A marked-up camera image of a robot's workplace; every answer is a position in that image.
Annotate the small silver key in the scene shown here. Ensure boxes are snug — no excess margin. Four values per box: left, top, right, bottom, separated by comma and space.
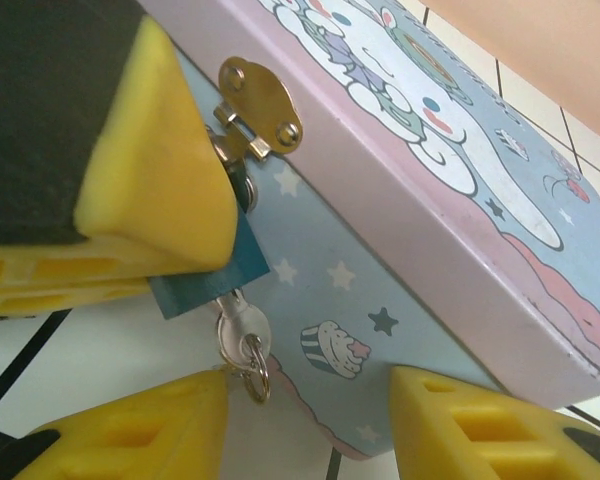
214, 289, 272, 367

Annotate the pastel cartoon tin box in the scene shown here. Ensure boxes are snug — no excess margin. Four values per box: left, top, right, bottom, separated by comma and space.
172, 0, 600, 461

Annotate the teal padlock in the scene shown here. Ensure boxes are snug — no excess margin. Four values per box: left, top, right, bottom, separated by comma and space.
148, 127, 273, 322

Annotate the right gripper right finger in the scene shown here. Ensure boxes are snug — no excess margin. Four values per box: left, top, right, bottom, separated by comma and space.
388, 366, 600, 480

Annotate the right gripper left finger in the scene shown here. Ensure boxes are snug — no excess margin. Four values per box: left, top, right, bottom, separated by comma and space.
0, 369, 230, 480

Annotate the silver key ring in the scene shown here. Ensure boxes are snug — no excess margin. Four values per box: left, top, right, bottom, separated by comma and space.
232, 333, 273, 404

